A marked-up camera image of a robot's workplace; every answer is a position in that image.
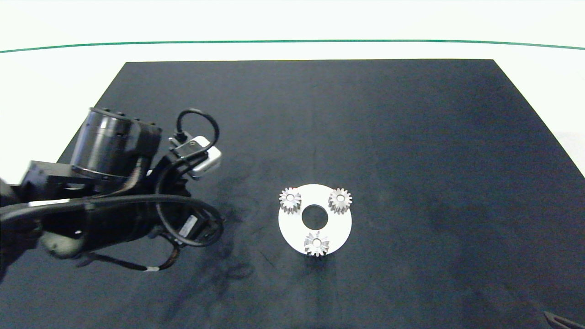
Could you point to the green tape line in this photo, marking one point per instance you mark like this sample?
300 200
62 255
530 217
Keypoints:
292 40

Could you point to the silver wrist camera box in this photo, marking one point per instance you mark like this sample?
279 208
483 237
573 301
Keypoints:
208 162

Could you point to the dark rectangular table mat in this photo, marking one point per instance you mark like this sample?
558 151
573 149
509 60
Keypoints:
365 114

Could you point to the small steel planetary gear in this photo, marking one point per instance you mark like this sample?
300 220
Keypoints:
346 198
285 198
322 245

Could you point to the round white pinned plate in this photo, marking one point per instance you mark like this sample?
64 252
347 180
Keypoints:
340 227

